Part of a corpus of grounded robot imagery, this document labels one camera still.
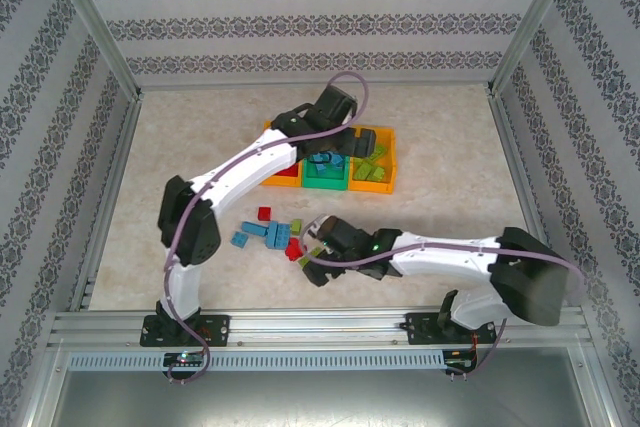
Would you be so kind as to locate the small green lego brick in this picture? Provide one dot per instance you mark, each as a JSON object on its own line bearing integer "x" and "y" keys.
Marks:
{"x": 380, "y": 174}
{"x": 296, "y": 226}

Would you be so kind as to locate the orange plastic bin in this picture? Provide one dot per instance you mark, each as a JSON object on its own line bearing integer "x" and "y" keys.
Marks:
{"x": 370, "y": 187}
{"x": 280, "y": 181}

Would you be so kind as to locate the small red lego brick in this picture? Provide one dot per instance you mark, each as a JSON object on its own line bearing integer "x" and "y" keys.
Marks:
{"x": 264, "y": 213}

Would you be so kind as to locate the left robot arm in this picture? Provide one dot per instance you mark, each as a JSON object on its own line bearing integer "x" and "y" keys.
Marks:
{"x": 190, "y": 232}

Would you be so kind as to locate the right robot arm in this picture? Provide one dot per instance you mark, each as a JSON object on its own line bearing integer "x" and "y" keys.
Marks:
{"x": 530, "y": 282}

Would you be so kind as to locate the small blue lego brick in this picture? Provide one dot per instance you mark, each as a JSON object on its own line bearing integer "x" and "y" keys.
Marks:
{"x": 239, "y": 239}

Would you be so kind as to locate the grey metal panel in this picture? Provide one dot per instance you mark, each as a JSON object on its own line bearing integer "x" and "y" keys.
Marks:
{"x": 320, "y": 397}

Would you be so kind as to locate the small green circuit board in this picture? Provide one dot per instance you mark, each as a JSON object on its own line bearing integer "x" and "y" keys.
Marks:
{"x": 185, "y": 358}
{"x": 460, "y": 362}

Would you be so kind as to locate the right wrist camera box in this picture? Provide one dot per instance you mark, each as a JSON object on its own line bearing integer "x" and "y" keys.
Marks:
{"x": 315, "y": 228}

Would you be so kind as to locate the aluminium mounting rail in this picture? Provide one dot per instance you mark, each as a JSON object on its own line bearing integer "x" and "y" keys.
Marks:
{"x": 320, "y": 329}

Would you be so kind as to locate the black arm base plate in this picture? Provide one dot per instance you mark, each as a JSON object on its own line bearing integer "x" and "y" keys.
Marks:
{"x": 417, "y": 329}
{"x": 220, "y": 329}

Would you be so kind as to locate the aluminium side rail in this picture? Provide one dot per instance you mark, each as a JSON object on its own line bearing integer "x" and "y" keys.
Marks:
{"x": 112, "y": 182}
{"x": 520, "y": 172}

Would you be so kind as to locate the aluminium frame post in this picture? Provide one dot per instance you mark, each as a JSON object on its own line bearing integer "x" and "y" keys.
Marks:
{"x": 85, "y": 12}
{"x": 535, "y": 12}

